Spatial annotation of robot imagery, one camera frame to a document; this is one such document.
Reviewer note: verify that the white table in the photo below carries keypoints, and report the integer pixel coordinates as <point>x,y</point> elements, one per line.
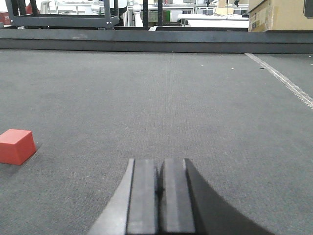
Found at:
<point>214,21</point>

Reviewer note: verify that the dark metal frame rack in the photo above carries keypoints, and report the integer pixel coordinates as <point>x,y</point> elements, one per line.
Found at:
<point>17,15</point>

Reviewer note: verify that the large cardboard box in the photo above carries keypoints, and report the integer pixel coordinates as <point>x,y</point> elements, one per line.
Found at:
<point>280,15</point>

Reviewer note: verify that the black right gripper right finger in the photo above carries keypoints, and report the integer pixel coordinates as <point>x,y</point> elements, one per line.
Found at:
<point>190,206</point>

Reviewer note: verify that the red magnetic block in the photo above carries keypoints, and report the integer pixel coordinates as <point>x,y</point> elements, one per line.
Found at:
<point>16,146</point>

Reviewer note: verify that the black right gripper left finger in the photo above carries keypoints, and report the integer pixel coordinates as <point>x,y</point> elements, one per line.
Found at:
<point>132,210</point>

